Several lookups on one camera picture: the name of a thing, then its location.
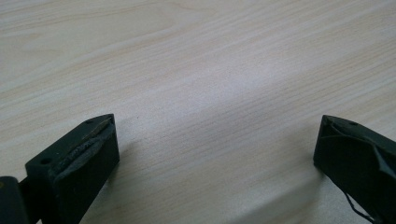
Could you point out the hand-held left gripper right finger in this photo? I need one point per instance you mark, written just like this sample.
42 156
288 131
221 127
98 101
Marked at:
358 155

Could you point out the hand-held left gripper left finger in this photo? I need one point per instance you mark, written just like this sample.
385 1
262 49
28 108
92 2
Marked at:
77 174

